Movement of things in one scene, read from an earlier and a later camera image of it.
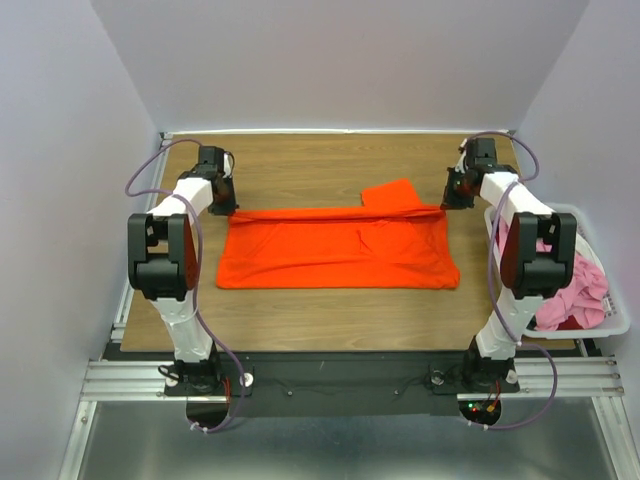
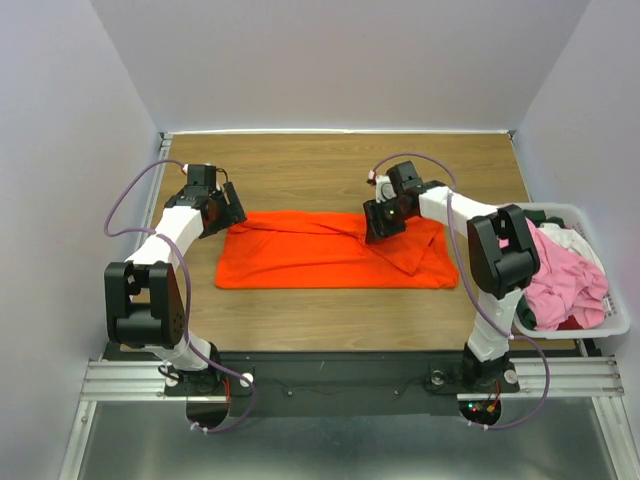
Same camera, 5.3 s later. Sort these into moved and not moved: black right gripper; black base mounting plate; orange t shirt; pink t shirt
Moved: black right gripper
Not moved: orange t shirt; pink t shirt; black base mounting plate
